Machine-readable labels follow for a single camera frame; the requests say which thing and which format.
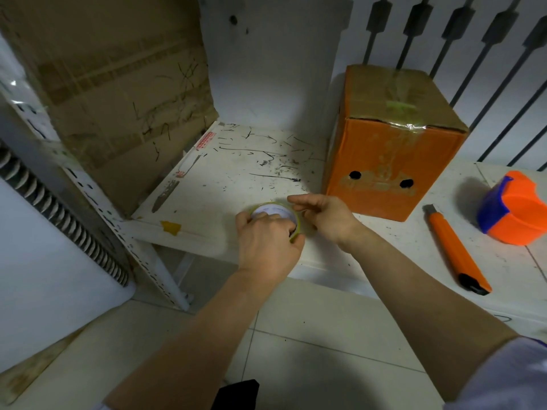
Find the white right sleeve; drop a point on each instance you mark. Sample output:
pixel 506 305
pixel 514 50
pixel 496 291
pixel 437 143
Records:
pixel 508 380

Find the red label sticker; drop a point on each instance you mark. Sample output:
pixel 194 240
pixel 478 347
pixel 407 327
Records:
pixel 204 140

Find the orange blue tape dispenser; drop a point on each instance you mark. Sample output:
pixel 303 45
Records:
pixel 521 217

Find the person's right hand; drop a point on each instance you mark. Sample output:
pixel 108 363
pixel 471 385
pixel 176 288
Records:
pixel 333 219

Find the person's left forearm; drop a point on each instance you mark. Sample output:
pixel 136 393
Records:
pixel 192 350

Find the person's right forearm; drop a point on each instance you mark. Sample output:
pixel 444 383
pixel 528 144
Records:
pixel 419 311

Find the yellow tape roll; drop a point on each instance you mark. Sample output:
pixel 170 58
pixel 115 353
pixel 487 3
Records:
pixel 273 205

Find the white perforated shelf post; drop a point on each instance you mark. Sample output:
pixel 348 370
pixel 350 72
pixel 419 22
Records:
pixel 141 251

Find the white slotted radiator panel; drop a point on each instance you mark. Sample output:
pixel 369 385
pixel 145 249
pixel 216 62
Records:
pixel 429 42

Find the black trousers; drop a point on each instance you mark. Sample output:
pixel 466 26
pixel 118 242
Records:
pixel 235 397

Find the white appliance with vent grille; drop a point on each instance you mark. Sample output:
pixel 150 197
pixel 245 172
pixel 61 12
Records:
pixel 42 273

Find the person's left hand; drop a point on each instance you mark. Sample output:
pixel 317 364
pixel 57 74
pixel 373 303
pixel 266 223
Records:
pixel 265 247

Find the orange utility knife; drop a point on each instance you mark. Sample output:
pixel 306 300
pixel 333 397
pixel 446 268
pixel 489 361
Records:
pixel 453 247

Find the brown cardboard sheet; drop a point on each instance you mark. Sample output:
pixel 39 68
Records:
pixel 119 102

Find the orange cardboard box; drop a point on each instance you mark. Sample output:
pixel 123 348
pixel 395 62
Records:
pixel 376 149

